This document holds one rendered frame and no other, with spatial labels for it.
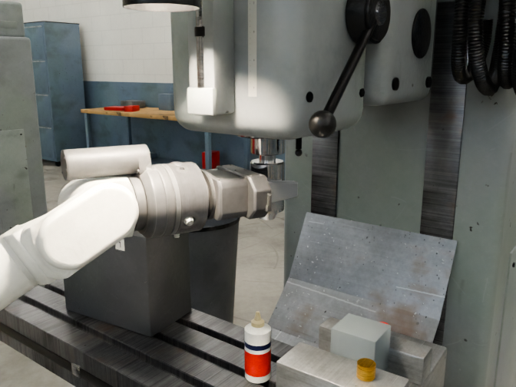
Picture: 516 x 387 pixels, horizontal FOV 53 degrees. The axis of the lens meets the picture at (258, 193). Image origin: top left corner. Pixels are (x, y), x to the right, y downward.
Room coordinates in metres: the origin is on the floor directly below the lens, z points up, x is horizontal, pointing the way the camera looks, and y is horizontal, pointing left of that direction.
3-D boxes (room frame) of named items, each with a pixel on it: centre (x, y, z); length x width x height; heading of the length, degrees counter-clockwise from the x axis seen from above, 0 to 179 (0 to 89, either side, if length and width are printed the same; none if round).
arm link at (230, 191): (0.64, 0.07, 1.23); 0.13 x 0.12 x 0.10; 31
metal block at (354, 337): (0.60, -0.13, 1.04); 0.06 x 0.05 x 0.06; 55
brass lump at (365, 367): (0.54, -0.13, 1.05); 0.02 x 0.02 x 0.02
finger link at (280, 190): (0.66, -0.03, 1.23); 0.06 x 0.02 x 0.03; 121
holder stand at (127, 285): (0.93, 0.25, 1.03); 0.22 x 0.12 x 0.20; 60
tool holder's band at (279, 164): (0.69, -0.01, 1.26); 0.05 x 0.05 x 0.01
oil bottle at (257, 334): (0.71, 0.00, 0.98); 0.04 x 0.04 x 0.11
